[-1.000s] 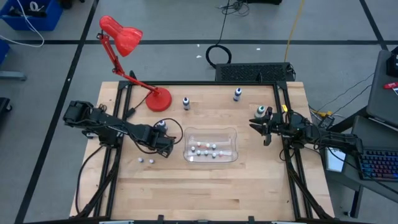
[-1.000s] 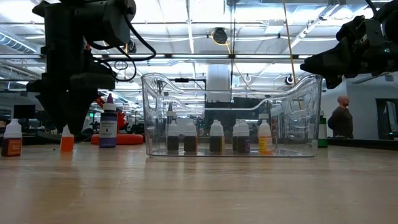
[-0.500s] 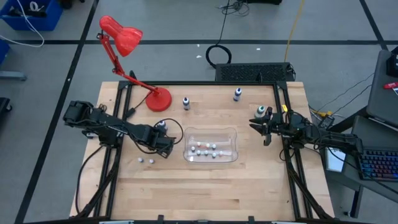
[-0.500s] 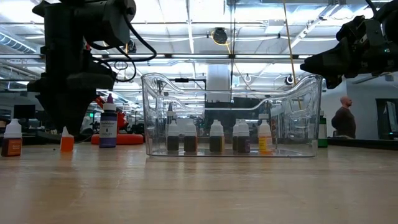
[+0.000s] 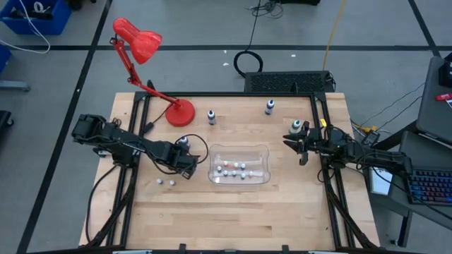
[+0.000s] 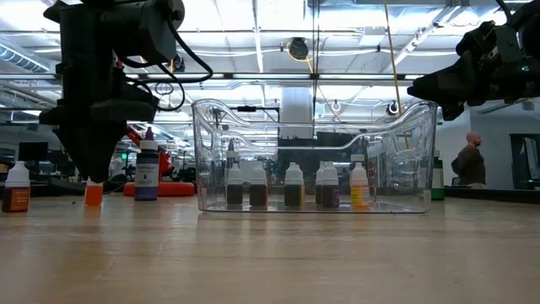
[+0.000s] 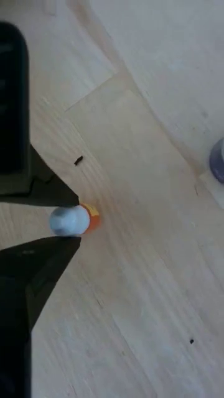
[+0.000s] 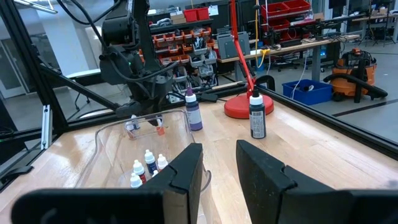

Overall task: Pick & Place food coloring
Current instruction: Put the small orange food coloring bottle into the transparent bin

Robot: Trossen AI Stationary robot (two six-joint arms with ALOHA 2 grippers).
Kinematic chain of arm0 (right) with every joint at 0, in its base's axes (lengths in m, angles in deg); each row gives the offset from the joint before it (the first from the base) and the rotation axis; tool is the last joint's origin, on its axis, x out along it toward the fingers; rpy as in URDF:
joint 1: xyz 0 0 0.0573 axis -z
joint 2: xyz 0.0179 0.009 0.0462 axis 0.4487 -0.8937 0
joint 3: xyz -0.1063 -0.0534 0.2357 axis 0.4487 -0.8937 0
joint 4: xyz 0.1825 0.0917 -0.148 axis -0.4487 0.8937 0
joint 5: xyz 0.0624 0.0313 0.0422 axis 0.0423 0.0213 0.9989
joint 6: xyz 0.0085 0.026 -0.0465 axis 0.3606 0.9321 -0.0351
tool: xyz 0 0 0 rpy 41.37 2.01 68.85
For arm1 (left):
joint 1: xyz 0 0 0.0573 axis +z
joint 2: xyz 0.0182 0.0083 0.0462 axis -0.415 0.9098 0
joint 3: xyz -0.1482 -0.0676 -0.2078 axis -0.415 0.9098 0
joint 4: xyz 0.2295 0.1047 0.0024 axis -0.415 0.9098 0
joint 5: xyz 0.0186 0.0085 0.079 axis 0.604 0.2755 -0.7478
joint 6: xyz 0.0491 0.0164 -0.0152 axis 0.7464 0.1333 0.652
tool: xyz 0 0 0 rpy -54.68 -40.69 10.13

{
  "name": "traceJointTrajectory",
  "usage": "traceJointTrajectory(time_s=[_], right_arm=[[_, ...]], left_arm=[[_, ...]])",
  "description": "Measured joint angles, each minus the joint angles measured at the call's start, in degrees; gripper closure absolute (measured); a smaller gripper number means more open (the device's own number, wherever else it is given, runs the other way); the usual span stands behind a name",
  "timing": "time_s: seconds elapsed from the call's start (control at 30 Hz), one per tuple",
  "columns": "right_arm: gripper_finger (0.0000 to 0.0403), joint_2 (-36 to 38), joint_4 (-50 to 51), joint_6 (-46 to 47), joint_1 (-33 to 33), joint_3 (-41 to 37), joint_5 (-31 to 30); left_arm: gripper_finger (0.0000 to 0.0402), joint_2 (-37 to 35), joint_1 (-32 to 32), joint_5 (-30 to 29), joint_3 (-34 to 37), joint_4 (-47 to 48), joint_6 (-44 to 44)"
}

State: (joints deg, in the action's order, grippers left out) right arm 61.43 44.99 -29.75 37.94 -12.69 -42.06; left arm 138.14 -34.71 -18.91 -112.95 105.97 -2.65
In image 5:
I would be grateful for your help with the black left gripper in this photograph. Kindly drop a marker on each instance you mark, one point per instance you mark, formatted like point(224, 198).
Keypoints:
point(185, 158)

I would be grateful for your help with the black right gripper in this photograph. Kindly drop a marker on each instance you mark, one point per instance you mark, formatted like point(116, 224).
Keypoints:
point(314, 141)

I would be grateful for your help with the large green dye bottle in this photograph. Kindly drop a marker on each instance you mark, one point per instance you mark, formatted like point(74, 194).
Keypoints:
point(296, 126)

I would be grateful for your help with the small blue dye bottle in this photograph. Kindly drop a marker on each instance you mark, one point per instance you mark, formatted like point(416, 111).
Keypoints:
point(172, 182)

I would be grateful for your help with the small dark red dye bottle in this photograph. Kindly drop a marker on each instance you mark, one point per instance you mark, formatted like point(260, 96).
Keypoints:
point(225, 173)

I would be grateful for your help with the small white-capped dye bottle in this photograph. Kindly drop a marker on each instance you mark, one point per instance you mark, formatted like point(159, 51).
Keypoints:
point(236, 164)

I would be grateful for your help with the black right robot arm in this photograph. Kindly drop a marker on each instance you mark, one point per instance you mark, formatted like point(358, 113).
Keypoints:
point(370, 157)

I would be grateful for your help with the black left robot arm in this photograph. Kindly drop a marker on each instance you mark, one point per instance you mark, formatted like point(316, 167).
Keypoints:
point(123, 141)

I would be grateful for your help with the large purple dye bottle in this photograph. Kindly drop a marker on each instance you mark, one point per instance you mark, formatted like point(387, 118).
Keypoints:
point(183, 141)

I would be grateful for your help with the clear plastic bin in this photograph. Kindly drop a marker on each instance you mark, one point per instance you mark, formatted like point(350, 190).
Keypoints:
point(261, 155)

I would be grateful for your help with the red desk lamp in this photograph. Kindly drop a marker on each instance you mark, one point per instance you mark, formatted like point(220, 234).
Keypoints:
point(180, 113)

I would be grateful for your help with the black perforated computer case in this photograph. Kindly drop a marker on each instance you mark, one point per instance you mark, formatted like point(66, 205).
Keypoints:
point(282, 82)

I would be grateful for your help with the black power brick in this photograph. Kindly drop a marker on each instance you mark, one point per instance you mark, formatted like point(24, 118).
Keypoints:
point(370, 138)

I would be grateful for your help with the white paper pad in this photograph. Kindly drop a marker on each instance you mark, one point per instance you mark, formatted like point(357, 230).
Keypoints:
point(380, 181)

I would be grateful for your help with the grey side desk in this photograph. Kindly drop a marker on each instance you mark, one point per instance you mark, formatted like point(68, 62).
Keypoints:
point(427, 155)

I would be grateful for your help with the black computer keyboard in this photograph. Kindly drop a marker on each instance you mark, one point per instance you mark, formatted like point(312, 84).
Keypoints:
point(431, 187)

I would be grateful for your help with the red marker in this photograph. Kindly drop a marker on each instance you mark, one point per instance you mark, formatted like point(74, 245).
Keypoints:
point(444, 96)

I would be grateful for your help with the blue storage bin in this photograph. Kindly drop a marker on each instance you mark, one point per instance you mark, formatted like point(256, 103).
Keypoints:
point(53, 24)
point(3, 58)

